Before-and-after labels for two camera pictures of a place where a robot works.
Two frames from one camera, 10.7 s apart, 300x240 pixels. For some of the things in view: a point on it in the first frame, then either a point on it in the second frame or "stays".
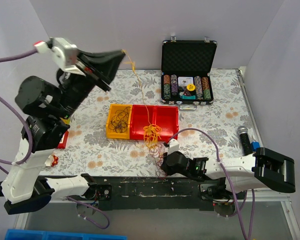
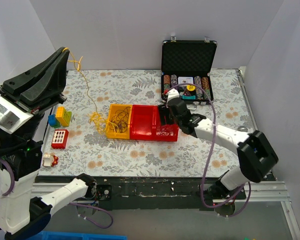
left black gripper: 94,72 -> 32,100
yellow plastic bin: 118,121 stays
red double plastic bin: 166,117 stays
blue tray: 46,234 stays
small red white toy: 52,160 stays
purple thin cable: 119,122 stays
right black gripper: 166,163 -> 170,110
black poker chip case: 186,76 stays
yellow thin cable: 152,134 -> 102,124
